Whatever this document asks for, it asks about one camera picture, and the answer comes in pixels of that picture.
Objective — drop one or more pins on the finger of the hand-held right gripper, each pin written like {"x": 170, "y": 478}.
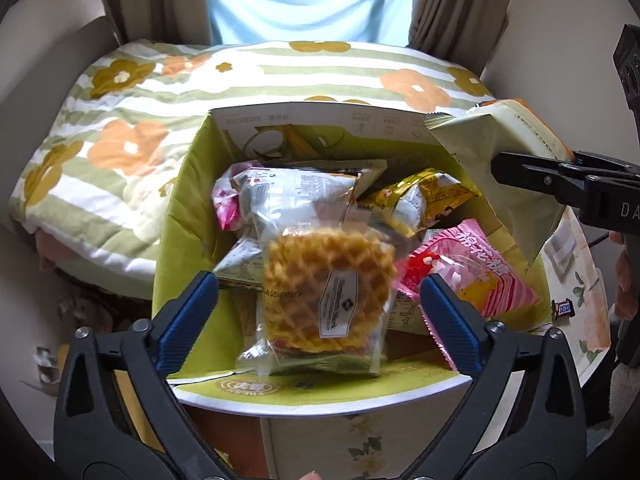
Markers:
{"x": 605, "y": 162}
{"x": 530, "y": 172}

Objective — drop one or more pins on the yellow-green cardboard box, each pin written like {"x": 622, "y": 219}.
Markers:
{"x": 200, "y": 200}

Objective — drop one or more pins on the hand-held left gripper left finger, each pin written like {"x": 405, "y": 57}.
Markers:
{"x": 187, "y": 320}

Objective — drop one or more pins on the gold snack bag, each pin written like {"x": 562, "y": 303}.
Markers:
{"x": 430, "y": 195}

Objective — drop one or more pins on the small pink snack packet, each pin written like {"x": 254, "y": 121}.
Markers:
{"x": 225, "y": 210}

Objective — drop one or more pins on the small chocolate bar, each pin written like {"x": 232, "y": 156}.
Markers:
{"x": 564, "y": 308}

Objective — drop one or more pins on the pink striped marshmallow bag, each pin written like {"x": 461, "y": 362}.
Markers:
{"x": 480, "y": 270}

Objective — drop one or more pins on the person's right hand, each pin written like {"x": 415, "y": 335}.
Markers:
{"x": 629, "y": 280}

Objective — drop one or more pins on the cream and orange snack packet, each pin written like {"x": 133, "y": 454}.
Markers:
{"x": 480, "y": 150}

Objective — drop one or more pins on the light blue curtain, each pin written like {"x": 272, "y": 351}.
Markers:
{"x": 310, "y": 0}

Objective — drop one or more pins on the person's left hand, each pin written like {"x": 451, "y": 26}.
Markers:
{"x": 310, "y": 476}

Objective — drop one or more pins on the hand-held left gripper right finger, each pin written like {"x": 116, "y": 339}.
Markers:
{"x": 450, "y": 320}

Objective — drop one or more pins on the clear waffle packet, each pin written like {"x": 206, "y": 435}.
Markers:
{"x": 320, "y": 280}

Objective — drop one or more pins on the floral striped blanket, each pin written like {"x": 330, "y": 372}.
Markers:
{"x": 150, "y": 110}

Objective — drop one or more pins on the plain white snack packet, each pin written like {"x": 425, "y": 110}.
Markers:
{"x": 240, "y": 265}

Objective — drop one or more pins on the white clear snack packet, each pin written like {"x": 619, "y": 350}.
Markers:
{"x": 300, "y": 190}

